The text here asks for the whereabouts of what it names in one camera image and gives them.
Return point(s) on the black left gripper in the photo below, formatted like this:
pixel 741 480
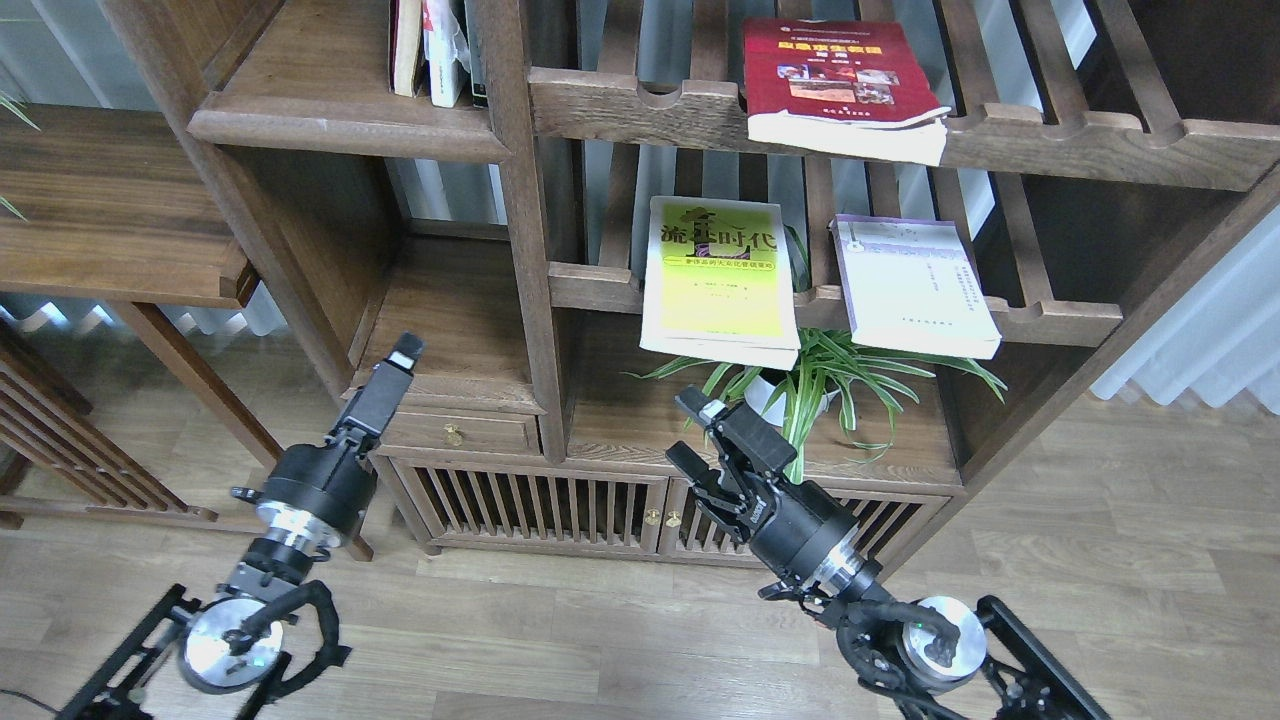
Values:
pixel 316 496

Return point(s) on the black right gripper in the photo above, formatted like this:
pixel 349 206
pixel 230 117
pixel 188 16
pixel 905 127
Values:
pixel 800 532

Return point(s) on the white lilac paperback book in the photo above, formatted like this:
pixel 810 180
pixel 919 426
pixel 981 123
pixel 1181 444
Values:
pixel 909 286

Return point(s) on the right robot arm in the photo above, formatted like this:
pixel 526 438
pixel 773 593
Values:
pixel 907 652

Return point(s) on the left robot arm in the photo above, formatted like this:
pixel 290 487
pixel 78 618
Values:
pixel 271 629

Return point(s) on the brass drawer knob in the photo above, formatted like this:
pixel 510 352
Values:
pixel 452 435

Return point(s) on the brass cabinet door knobs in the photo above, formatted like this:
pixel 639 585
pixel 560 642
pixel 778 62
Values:
pixel 652 518

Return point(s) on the spider plant in white pot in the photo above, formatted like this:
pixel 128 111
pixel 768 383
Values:
pixel 829 364

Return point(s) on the yellow-green paperback book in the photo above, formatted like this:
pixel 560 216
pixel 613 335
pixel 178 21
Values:
pixel 718 283

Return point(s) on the dark wooden bookshelf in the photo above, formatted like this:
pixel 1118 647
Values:
pixel 1090 197

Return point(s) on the wooden side table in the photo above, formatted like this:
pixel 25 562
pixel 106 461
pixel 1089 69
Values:
pixel 103 204

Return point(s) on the white plastic-wrapped upright book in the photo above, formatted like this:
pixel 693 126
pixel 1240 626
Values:
pixel 445 51

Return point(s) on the red paperback book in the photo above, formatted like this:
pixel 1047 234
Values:
pixel 846 88

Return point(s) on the tan upright book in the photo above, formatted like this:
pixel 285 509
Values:
pixel 405 56

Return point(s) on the dark upright book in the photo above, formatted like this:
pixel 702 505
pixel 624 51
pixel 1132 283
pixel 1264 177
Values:
pixel 477 72

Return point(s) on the white curtain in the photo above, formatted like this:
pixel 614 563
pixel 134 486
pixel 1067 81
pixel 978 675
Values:
pixel 1220 340

